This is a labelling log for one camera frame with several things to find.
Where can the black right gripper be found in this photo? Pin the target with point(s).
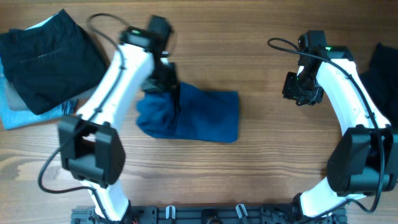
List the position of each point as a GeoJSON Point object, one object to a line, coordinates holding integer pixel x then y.
{"type": "Point", "coordinates": [298, 91]}

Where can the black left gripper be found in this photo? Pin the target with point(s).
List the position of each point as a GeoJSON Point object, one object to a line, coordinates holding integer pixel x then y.
{"type": "Point", "coordinates": [166, 82]}

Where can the blue polo shirt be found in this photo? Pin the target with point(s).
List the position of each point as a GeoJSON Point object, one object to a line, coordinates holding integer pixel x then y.
{"type": "Point", "coordinates": [190, 113]}

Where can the black garment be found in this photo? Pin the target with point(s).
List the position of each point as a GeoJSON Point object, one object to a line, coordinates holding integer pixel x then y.
{"type": "Point", "coordinates": [380, 81]}

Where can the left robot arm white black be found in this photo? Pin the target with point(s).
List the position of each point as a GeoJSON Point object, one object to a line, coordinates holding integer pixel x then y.
{"type": "Point", "coordinates": [90, 147]}

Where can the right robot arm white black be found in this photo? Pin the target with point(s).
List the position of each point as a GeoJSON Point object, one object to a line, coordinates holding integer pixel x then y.
{"type": "Point", "coordinates": [362, 165]}

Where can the folded black pants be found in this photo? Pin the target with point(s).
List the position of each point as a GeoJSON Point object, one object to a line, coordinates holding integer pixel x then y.
{"type": "Point", "coordinates": [52, 63]}

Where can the folded grey garment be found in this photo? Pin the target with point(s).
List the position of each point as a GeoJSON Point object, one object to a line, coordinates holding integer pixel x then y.
{"type": "Point", "coordinates": [15, 102]}

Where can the folded light blue jeans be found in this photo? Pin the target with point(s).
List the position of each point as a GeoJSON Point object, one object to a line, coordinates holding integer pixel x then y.
{"type": "Point", "coordinates": [16, 119]}

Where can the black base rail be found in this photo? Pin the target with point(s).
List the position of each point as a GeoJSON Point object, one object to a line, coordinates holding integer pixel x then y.
{"type": "Point", "coordinates": [265, 214]}

